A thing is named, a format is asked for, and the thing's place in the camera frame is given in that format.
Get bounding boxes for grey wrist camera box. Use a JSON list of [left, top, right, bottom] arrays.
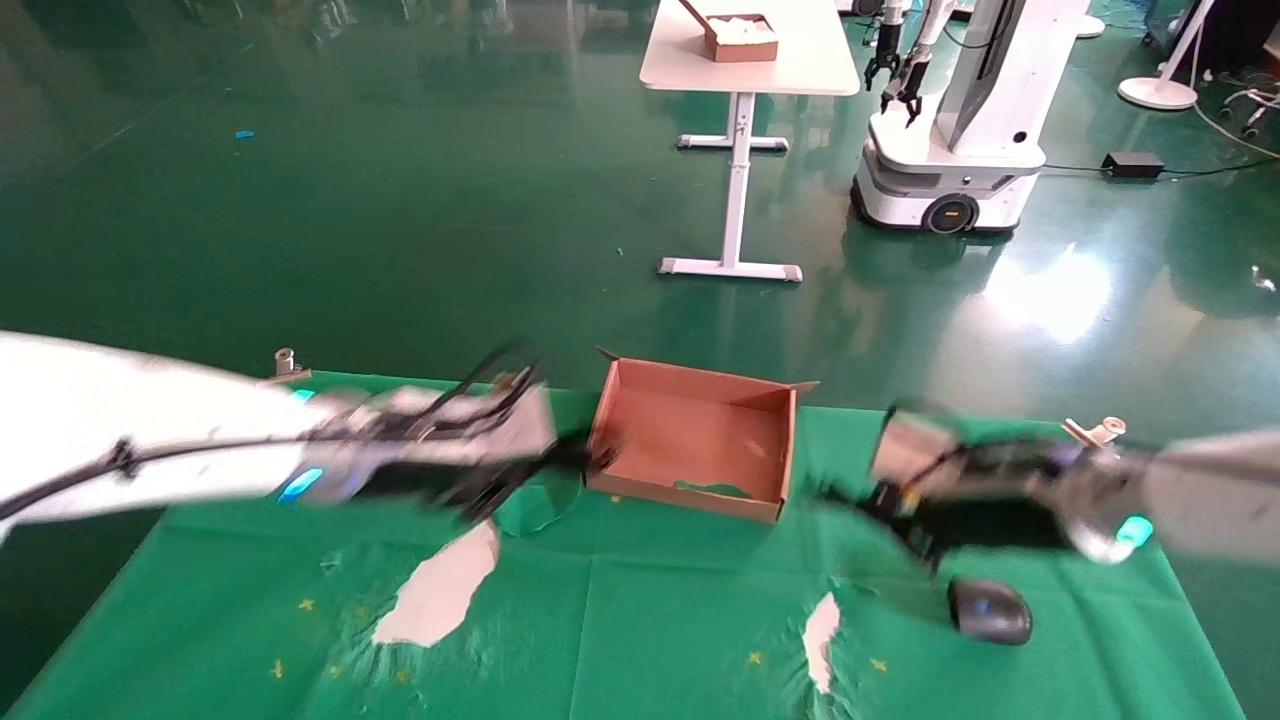
[[375, 383, 558, 467], [868, 408, 966, 493]]

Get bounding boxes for small brown box with paper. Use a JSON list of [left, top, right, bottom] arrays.
[[678, 0, 779, 65]]

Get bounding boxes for black computer mouse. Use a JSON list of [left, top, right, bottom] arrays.
[[947, 577, 1034, 647]]

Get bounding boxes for white pedestal table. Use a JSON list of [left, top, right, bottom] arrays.
[[639, 0, 861, 285]]

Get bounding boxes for white floor cables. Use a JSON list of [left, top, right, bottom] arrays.
[[1190, 68, 1280, 161]]

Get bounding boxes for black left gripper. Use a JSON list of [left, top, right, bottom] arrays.
[[340, 428, 613, 527]]

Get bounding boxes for metal binder clip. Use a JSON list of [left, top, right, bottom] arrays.
[[1060, 417, 1127, 449], [260, 348, 312, 387]]

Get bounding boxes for black power adapter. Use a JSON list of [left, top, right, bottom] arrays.
[[1101, 152, 1164, 182]]

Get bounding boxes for white wheeled background robot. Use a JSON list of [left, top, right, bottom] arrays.
[[850, 0, 1093, 237]]

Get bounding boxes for black floor cable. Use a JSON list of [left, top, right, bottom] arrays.
[[1040, 158, 1280, 183]]

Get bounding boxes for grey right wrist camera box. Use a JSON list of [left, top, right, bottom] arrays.
[[868, 408, 966, 493]]

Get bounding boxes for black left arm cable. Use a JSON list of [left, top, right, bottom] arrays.
[[0, 345, 546, 523]]

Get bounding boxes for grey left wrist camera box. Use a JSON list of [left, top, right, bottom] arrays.
[[375, 383, 558, 467]]

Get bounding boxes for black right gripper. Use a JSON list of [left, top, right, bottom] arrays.
[[818, 440, 1076, 576]]

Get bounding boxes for open brown cardboard box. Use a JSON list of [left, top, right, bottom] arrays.
[[582, 347, 819, 524]]

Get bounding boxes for white floor stand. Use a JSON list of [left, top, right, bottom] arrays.
[[1116, 0, 1217, 112]]

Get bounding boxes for green table cloth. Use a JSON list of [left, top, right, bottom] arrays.
[[3, 371, 1247, 720]]

